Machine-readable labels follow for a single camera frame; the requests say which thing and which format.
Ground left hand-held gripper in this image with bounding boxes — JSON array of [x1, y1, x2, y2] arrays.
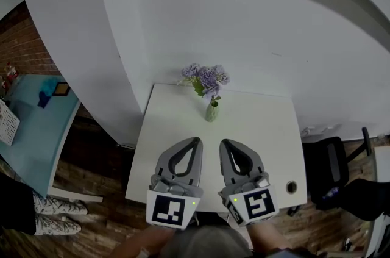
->
[[146, 136, 204, 231]]

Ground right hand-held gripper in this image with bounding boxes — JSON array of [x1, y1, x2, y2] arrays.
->
[[218, 138, 280, 226]]

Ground purple flowers bouquet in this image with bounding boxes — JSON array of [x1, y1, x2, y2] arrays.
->
[[176, 63, 231, 106]]

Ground person's left forearm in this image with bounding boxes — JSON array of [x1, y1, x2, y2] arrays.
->
[[113, 223, 177, 258]]

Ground person's right forearm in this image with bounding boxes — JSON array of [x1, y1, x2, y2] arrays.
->
[[245, 220, 294, 255]]

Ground white square table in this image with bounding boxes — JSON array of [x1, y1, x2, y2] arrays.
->
[[125, 83, 307, 213]]

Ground small pale green vase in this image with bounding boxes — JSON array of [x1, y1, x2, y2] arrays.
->
[[204, 100, 221, 123]]

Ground person's grey shorts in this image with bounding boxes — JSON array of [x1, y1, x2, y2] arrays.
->
[[160, 224, 253, 258]]

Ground black office chair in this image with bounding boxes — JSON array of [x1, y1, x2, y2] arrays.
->
[[302, 126, 390, 221]]

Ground black framed tablet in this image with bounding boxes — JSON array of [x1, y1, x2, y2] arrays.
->
[[51, 82, 72, 98]]

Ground light blue table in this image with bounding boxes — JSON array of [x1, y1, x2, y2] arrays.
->
[[0, 73, 104, 203]]

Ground blue cloth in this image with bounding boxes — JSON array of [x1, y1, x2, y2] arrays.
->
[[38, 79, 59, 109]]

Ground white perforated basket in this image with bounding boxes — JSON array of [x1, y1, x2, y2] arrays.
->
[[0, 99, 21, 146]]

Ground red figurines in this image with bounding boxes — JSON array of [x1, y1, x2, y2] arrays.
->
[[0, 61, 21, 90]]

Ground white wall outlets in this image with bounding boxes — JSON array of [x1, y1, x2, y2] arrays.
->
[[300, 123, 342, 136]]

